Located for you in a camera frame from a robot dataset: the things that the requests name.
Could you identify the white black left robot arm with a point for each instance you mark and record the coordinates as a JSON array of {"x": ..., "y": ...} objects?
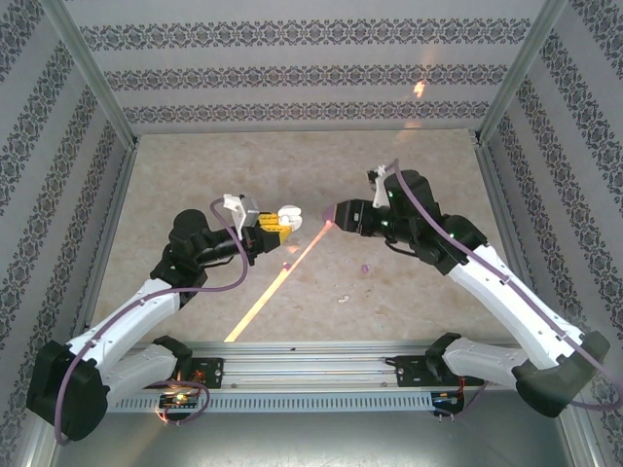
[{"x": 131, "y": 311}]

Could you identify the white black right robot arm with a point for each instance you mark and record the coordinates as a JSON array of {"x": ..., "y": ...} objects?
[{"x": 491, "y": 292}]

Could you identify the lit electronics board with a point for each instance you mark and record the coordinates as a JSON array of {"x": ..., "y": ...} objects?
[{"x": 179, "y": 400}]

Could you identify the small electronics board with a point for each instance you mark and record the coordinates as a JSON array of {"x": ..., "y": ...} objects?
[{"x": 447, "y": 400}]

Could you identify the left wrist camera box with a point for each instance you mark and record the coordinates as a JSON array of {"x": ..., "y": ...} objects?
[{"x": 248, "y": 211}]

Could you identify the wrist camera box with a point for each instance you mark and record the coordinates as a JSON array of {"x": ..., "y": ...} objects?
[
  {"x": 248, "y": 211},
  {"x": 377, "y": 172}
]

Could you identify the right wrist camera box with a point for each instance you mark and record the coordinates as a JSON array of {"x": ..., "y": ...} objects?
[{"x": 377, "y": 172}]

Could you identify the aluminium frame side rail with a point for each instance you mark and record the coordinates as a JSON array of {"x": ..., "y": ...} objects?
[
  {"x": 503, "y": 219},
  {"x": 109, "y": 233}
]

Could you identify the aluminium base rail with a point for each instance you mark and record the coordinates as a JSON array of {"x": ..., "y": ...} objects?
[{"x": 311, "y": 365}]

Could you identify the aluminium frame corner post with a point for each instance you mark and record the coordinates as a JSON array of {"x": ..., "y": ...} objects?
[
  {"x": 87, "y": 68},
  {"x": 525, "y": 68}
]

